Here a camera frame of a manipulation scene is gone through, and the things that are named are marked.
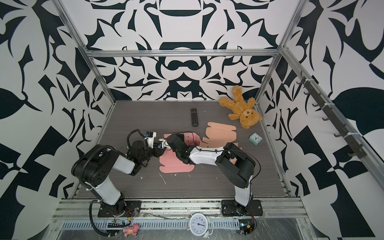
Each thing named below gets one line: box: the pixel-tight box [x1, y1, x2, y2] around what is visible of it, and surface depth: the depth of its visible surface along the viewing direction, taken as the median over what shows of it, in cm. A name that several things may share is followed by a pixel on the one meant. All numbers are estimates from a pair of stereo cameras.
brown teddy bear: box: [219, 85, 263, 129], surface depth 109 cm
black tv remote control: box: [190, 107, 199, 127], surface depth 110 cm
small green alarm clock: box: [249, 132, 263, 146], surface depth 100 cm
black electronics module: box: [238, 216, 257, 236], surface depth 72 cm
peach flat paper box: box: [199, 121, 239, 148], surface depth 107 cm
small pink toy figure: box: [123, 224, 140, 237], surface depth 69 cm
